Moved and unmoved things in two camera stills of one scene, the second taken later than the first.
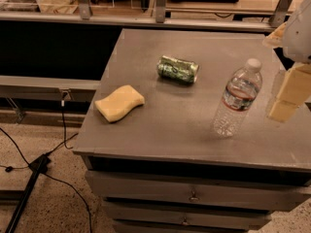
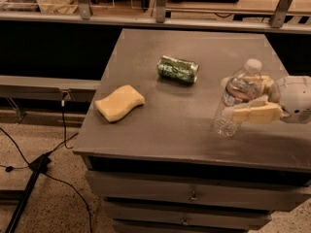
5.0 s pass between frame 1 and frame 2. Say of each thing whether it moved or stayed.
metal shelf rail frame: stayed
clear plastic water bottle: stayed
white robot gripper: moved
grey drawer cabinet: stayed
